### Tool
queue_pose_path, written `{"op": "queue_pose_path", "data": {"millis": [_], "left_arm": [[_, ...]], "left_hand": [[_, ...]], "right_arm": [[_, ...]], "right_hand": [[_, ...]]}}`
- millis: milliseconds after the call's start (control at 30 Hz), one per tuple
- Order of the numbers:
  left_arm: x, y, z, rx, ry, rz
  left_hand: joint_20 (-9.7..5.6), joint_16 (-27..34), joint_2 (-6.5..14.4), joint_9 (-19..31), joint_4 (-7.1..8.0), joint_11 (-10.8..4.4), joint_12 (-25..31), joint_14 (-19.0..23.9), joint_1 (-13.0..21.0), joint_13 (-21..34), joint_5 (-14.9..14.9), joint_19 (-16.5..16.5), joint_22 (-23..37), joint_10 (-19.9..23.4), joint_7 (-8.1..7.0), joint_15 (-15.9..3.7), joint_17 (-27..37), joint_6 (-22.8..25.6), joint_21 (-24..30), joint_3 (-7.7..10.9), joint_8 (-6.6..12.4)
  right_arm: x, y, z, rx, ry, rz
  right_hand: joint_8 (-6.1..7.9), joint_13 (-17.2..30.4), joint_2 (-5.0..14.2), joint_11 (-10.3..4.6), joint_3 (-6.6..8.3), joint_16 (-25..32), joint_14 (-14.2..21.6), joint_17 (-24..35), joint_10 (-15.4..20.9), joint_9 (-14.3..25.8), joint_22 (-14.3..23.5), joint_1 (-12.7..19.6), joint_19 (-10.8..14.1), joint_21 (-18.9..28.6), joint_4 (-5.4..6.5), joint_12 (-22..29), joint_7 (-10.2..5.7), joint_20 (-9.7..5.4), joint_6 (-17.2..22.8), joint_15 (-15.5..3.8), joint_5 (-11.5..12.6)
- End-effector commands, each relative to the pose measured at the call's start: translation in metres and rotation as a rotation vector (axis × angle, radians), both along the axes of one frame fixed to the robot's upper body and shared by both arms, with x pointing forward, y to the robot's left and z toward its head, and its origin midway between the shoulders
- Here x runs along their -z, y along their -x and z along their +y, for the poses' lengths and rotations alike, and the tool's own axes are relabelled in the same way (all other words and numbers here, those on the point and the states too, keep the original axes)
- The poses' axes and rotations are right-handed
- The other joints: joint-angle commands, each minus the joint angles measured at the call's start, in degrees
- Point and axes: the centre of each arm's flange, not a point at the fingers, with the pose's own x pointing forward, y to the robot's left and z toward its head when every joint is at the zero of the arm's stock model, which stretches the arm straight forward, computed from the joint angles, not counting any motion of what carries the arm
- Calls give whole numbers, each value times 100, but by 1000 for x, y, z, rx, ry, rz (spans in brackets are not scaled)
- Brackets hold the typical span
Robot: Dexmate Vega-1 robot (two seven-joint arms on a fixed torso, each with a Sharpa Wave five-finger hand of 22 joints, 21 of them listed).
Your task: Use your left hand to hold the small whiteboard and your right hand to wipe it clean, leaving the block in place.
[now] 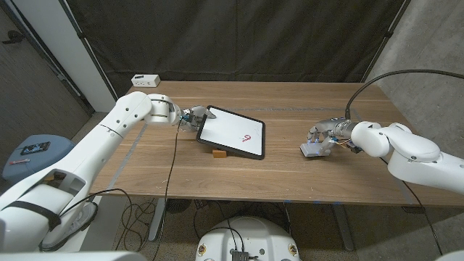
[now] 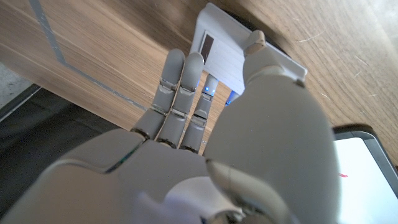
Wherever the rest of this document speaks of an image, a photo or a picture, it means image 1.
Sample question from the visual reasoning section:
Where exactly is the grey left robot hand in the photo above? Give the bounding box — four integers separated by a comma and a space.
180, 105, 218, 133

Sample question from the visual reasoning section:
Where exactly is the grey whiteboard eraser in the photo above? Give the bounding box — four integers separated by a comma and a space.
299, 141, 331, 158

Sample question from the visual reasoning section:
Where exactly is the black backdrop stand pole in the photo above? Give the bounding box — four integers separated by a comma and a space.
361, 0, 413, 83
59, 0, 120, 102

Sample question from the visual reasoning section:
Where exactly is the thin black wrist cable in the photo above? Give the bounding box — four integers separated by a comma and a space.
150, 119, 182, 261
378, 155, 444, 257

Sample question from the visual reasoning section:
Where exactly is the black door handle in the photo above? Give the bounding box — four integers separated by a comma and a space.
1, 30, 25, 45

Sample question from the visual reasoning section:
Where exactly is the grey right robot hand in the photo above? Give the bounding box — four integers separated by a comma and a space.
307, 117, 360, 157

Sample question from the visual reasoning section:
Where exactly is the black round floor object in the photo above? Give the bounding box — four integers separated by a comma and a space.
167, 198, 192, 215

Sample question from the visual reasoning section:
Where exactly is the black backdrop curtain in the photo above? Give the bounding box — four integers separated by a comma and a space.
59, 0, 413, 101

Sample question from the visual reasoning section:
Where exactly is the small black-framed whiteboard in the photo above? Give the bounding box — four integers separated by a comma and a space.
196, 104, 266, 161

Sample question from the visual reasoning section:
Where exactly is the thin black left wrist cable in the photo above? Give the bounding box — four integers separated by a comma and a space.
150, 119, 182, 261

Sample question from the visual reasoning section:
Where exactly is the blue-grey stool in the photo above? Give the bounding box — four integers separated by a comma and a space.
1, 134, 75, 182

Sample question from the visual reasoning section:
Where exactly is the black floor cable tangle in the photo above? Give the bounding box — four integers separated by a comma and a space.
119, 199, 157, 253

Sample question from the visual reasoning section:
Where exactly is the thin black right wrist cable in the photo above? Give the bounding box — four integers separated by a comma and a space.
378, 155, 444, 257

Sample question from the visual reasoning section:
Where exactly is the white robot torso base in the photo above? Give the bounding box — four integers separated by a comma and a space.
194, 215, 302, 261

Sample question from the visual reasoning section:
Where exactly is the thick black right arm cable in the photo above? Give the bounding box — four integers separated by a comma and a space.
344, 68, 464, 120

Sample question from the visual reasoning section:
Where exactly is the white table leg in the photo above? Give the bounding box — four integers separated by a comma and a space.
147, 197, 168, 243

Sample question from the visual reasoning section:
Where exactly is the black torso cable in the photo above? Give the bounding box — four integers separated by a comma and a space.
193, 200, 247, 254

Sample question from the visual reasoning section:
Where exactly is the grey sneaker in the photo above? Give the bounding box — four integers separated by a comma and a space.
43, 202, 99, 252

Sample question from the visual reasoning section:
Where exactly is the white power strip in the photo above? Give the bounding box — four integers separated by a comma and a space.
130, 73, 162, 88

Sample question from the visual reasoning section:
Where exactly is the grey table leg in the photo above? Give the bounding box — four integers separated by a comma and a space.
331, 203, 355, 252

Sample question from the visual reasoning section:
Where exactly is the black phone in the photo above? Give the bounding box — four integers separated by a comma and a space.
20, 141, 51, 156

